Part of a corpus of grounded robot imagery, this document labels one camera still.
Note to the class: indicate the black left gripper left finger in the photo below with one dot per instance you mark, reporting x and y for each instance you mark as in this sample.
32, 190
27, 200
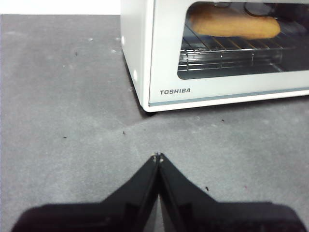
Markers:
108, 215

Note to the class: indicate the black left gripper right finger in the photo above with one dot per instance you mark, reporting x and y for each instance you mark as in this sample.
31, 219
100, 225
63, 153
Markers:
205, 215

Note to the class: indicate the oven door with glass window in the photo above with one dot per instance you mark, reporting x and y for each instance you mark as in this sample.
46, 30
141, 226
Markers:
217, 89

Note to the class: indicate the yellow corn cob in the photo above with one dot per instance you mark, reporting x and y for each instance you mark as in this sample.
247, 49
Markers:
236, 24

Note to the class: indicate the white Toshiba toaster oven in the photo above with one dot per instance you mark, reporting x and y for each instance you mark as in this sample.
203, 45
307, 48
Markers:
137, 60

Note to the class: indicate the metal heating element guard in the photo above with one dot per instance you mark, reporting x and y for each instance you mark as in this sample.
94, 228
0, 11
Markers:
236, 62

